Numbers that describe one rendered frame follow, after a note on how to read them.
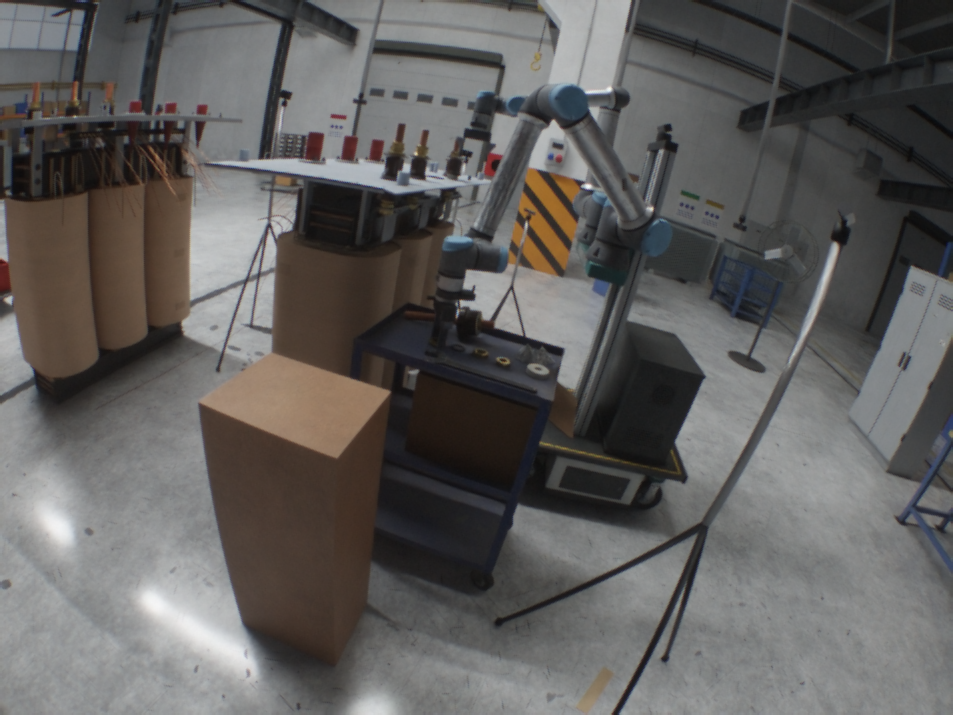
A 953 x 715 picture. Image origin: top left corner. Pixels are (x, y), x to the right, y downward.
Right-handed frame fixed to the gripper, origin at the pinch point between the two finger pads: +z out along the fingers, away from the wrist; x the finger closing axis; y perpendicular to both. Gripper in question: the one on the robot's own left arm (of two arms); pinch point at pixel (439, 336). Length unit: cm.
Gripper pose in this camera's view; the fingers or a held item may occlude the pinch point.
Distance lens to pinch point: 155.9
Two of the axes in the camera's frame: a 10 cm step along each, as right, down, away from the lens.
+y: -9.4, -0.6, -3.4
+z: -2.1, 8.9, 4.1
